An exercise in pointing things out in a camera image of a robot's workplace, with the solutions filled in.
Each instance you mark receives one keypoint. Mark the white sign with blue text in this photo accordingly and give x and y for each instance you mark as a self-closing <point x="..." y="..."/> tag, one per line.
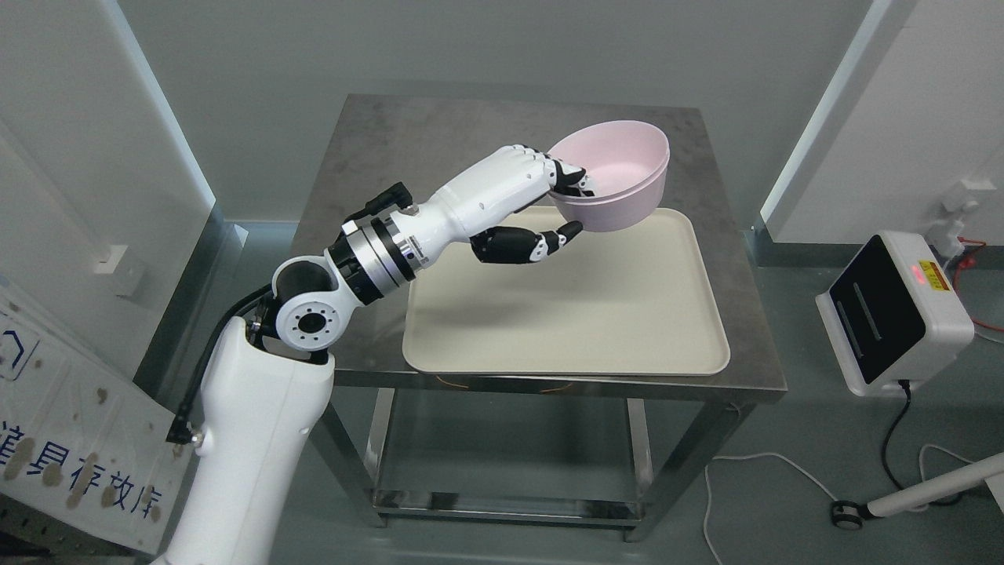
<point x="80" y="442"/>

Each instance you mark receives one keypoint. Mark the white stand leg with caster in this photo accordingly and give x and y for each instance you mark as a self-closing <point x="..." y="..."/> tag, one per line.
<point x="987" y="472"/>

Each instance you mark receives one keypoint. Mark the white wall socket left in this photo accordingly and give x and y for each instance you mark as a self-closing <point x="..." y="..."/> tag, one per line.
<point x="122" y="271"/>

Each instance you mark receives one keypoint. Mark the beige plastic tray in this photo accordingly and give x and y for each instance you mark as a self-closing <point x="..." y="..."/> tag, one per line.
<point x="632" y="302"/>

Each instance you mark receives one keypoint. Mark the white wall socket right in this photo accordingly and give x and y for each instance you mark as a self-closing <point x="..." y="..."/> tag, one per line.
<point x="962" y="200"/>

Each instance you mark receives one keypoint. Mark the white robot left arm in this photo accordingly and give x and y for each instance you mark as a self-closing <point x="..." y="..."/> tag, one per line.
<point x="264" y="381"/>

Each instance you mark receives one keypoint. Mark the white wall socket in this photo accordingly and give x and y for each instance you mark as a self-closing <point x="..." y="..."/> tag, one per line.
<point x="962" y="200"/>
<point x="122" y="271"/>

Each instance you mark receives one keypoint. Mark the stainless steel table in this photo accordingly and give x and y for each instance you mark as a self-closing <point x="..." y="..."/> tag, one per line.
<point x="676" y="424"/>

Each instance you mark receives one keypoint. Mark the pink bowl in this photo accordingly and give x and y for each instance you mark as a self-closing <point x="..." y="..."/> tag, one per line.
<point x="626" y="163"/>

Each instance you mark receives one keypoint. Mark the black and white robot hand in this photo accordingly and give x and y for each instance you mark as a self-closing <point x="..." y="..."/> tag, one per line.
<point x="472" y="206"/>

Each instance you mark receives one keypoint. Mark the white black box device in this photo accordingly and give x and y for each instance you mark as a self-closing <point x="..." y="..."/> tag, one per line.
<point x="892" y="316"/>

